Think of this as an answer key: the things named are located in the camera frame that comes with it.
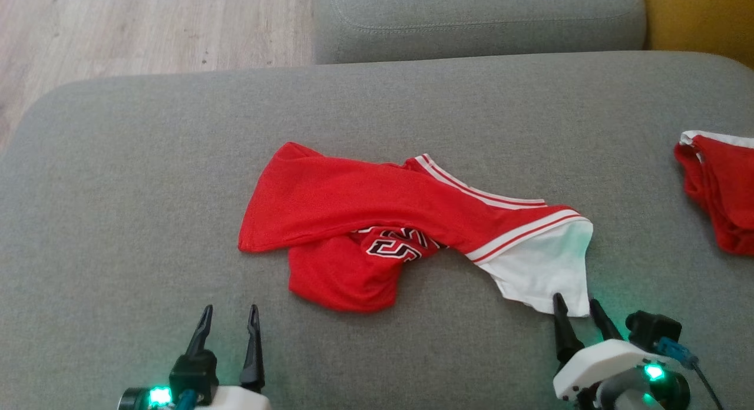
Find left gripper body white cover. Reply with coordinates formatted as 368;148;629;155
118;385;273;410

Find red shorts with white stripe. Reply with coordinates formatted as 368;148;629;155
673;130;754;256

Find medium grey sofa seat cushion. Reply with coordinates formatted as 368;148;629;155
311;0;647;65

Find red basketball jersey white sleeves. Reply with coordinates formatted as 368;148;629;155
237;141;594;318

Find large grey sofa seat cushion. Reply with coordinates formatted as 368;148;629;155
0;51;754;410

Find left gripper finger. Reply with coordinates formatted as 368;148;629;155
186;305;214;358
239;305;266;393

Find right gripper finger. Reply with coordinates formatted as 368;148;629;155
589;298;624;341
552;293;585;366

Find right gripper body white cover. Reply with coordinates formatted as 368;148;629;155
553;338;691;410

